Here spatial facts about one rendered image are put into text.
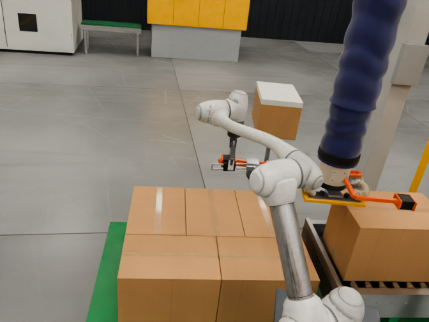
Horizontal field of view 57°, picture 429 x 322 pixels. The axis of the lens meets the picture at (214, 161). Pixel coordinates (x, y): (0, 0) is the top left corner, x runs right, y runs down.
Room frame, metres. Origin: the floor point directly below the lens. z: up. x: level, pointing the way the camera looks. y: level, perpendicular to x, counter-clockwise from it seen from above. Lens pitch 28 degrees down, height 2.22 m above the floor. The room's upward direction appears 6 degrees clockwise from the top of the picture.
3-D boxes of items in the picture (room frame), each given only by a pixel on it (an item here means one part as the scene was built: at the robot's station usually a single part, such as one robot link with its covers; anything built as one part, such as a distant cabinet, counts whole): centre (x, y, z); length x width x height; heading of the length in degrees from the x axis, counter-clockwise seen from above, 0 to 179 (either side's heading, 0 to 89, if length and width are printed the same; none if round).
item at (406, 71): (3.03, -1.37, 1.62); 0.20 x 0.05 x 0.30; 98
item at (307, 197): (1.91, -0.68, 1.08); 0.34 x 0.10 x 0.05; 92
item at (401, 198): (1.75, -0.99, 1.19); 0.09 x 0.08 x 0.05; 2
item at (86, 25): (8.95, 2.54, 0.32); 1.25 x 0.50 x 0.64; 102
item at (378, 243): (2.07, -1.12, 0.75); 0.60 x 0.40 x 0.40; 98
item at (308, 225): (2.02, -0.75, 0.58); 0.70 x 0.03 x 0.06; 8
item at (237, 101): (1.97, -0.08, 1.53); 0.13 x 0.11 x 0.16; 123
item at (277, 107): (3.99, -0.58, 0.82); 0.60 x 0.40 x 0.40; 3
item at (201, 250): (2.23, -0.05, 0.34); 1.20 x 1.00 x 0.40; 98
